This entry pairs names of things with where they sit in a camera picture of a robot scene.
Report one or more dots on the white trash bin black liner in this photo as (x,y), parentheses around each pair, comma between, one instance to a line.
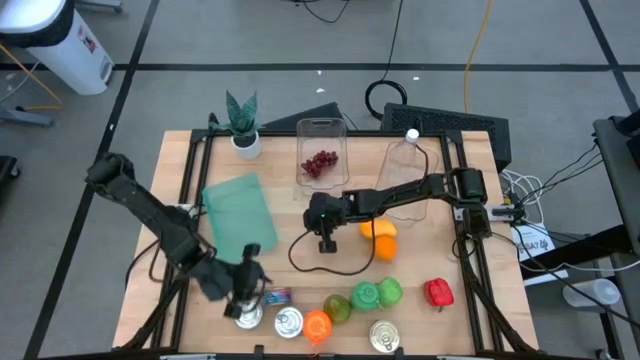
(65,55)

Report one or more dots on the clear bottle with white cap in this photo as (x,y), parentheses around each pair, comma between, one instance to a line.
(412,135)

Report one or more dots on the green apple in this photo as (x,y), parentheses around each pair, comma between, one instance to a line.
(390,292)

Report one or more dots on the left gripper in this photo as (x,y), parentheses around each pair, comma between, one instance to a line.
(220,282)

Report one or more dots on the gold lid tin can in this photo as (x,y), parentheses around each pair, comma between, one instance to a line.
(384,336)

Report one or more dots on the orange plastic bottle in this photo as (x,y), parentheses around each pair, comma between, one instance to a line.
(316,326)

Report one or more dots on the dark grey side table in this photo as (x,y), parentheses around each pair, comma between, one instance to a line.
(620,175)

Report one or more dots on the green pear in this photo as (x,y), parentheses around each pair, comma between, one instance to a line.
(337,309)

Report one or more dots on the white printed paper sheet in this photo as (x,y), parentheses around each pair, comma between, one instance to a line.
(537,245)

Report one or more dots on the yellow orange mango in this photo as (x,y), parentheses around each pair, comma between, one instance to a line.
(382,229)

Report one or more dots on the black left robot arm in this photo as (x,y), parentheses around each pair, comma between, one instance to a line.
(150,215)

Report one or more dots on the translucent plastic jug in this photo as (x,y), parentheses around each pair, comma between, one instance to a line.
(592,294)

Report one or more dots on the green plastic bottle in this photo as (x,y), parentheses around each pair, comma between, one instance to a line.
(365,296)

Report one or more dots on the small grey control box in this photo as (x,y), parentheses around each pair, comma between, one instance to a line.
(505,213)

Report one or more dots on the red bell pepper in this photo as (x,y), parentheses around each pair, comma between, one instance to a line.
(439,292)

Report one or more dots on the orange fruit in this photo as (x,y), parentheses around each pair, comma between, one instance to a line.
(386,249)

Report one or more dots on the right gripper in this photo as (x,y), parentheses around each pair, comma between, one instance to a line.
(325,210)

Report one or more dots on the black metal beam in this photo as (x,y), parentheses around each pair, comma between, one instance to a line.
(575,250)

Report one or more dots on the grey metal stand foot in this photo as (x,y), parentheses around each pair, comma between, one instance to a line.
(100,6)
(25,119)

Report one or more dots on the green plant in white pot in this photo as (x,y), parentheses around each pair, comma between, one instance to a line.
(242,120)

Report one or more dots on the black floor equipment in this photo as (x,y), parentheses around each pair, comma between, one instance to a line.
(6,172)

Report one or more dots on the clear plastic bin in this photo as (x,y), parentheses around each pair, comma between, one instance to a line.
(322,135)
(405,165)

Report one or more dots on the black mesh computer case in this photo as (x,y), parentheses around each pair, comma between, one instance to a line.
(450,122)

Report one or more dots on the black electronics box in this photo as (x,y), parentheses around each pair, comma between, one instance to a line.
(320,112)

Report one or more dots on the dark red grape bunch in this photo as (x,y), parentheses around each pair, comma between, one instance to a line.
(317,162)

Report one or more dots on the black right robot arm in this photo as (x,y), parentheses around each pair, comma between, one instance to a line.
(400,192)

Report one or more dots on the teal translucent plastic bin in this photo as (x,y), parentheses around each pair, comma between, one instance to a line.
(240,215)

